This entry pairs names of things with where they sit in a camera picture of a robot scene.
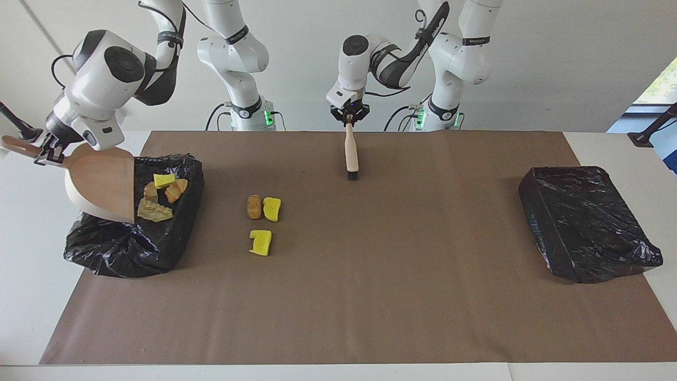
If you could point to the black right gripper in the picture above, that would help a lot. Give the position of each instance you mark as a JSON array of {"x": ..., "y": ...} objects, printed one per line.
[{"x": 61, "y": 132}]

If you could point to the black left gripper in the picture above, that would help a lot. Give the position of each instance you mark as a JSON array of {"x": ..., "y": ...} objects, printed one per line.
[{"x": 349, "y": 110}]

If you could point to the beige hand brush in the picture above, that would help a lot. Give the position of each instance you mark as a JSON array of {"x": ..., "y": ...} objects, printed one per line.
[{"x": 351, "y": 151}]

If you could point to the beige plastic dustpan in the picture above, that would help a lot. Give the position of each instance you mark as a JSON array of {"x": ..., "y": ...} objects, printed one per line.
[{"x": 100, "y": 180}]

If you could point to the pale ridged foam chunk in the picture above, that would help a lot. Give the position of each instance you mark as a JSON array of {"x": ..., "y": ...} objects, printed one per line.
[
  {"x": 151, "y": 193},
  {"x": 154, "y": 212}
]

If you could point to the yellow sponge piece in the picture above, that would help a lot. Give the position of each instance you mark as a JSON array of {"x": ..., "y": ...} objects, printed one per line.
[
  {"x": 164, "y": 180},
  {"x": 262, "y": 244},
  {"x": 272, "y": 209}
]

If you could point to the brown toy potato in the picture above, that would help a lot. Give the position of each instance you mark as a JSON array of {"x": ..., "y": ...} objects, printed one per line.
[{"x": 254, "y": 207}]

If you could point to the orange striped toy croissant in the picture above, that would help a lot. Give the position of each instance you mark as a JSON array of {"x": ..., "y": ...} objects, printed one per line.
[{"x": 176, "y": 191}]

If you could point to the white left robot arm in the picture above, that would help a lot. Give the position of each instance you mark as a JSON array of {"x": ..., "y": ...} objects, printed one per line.
[{"x": 455, "y": 53}]

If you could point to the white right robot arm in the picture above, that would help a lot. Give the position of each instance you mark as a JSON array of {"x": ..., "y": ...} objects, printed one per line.
[{"x": 100, "y": 69}]

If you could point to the bin with black bag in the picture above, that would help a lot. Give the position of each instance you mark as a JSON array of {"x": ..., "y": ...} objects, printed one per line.
[
  {"x": 582, "y": 222},
  {"x": 132, "y": 248}
]

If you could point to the brown paper table mat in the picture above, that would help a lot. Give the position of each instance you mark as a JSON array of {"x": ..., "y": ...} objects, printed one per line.
[{"x": 423, "y": 317}]

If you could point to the window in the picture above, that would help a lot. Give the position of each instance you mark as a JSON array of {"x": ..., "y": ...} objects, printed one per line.
[{"x": 664, "y": 84}]

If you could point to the blue object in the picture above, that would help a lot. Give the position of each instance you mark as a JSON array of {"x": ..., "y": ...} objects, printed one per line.
[{"x": 670, "y": 153}]

